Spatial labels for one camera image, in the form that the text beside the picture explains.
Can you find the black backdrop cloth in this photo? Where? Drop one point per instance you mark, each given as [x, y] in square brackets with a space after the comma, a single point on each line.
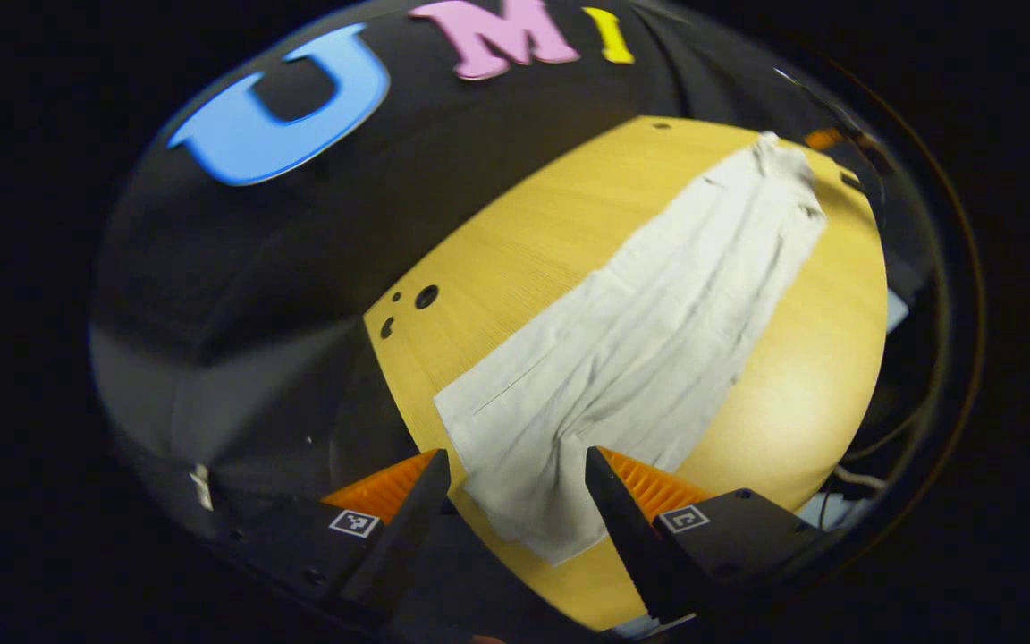
[238, 295]

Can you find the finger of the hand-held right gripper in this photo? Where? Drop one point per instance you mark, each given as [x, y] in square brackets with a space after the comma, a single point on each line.
[823, 139]

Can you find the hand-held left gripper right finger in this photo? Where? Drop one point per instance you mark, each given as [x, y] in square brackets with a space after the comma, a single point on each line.
[627, 537]

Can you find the white jeans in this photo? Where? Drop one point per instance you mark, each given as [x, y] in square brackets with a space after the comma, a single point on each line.
[640, 340]

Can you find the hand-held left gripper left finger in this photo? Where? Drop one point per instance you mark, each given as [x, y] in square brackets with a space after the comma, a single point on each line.
[399, 546]

